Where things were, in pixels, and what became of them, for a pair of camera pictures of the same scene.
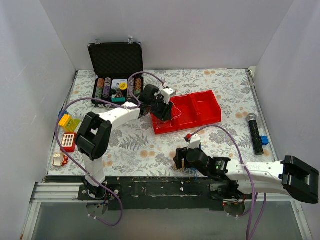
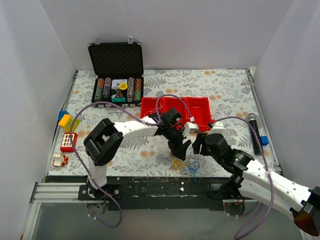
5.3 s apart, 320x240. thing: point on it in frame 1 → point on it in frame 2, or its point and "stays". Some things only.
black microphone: [257, 142] stays
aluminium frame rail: [51, 192] stays
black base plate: [158, 193] stays
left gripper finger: [164, 111] → [174, 148]
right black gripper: [180, 158] → [202, 146]
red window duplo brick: [68, 142] stays
